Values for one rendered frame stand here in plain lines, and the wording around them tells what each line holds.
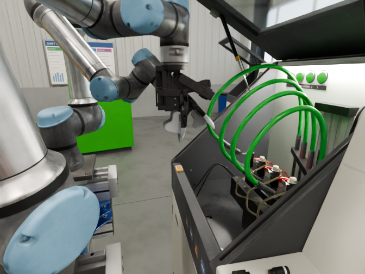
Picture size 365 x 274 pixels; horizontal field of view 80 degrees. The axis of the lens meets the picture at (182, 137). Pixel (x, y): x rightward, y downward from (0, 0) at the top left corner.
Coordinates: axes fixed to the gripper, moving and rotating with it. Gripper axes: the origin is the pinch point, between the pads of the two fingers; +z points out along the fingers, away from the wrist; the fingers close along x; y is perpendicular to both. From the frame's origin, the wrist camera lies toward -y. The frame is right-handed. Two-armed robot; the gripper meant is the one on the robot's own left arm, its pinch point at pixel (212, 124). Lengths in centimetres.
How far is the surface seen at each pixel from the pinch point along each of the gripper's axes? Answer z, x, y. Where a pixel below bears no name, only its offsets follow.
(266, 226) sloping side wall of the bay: 22.8, 28.6, 8.9
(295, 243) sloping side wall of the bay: 32.2, 26.0, 6.9
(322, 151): 24.3, 17.4, -15.6
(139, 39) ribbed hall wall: -284, -590, -61
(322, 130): 19.2, 18.9, -18.7
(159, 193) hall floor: 34, -179, 88
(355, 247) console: 32.7, 36.0, -1.2
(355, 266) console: 35, 37, 1
